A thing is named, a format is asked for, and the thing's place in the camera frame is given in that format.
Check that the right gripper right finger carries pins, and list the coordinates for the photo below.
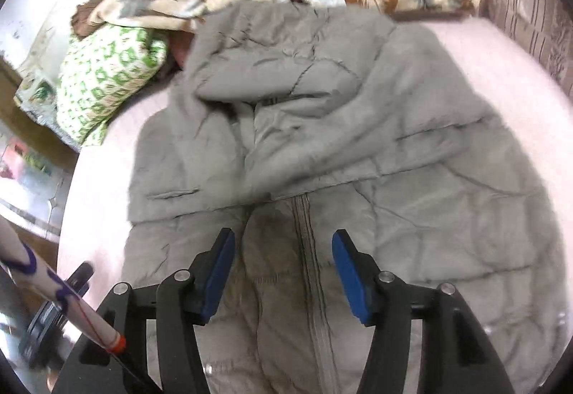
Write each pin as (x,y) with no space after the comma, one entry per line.
(457,355)

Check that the striped brown cushion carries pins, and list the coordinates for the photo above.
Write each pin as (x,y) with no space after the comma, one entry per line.
(543,28)

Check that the dark red pillow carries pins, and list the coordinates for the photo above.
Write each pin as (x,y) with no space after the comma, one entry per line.
(180,43)

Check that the grey puffer jacket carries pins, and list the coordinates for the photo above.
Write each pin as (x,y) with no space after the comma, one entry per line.
(290,122)

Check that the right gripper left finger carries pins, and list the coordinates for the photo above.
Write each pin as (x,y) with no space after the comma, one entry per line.
(185,299)

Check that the green checkered pillow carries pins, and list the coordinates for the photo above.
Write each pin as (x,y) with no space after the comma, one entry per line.
(100,72)

